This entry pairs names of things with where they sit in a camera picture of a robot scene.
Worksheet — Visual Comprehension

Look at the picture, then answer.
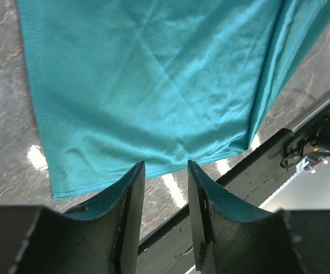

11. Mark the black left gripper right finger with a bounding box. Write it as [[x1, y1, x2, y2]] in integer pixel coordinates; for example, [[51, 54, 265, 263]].
[[187, 161, 330, 273]]

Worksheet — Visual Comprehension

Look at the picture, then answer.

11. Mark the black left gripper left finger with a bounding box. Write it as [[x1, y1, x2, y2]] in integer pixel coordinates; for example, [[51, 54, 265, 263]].
[[0, 162, 145, 273]]

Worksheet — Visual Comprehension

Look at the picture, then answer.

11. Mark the teal satin napkin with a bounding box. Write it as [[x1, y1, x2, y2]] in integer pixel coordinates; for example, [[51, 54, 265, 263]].
[[17, 1, 330, 200]]

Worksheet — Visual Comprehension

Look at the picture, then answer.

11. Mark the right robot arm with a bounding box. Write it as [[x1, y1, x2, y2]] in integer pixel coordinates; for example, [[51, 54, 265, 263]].
[[280, 113, 330, 170]]

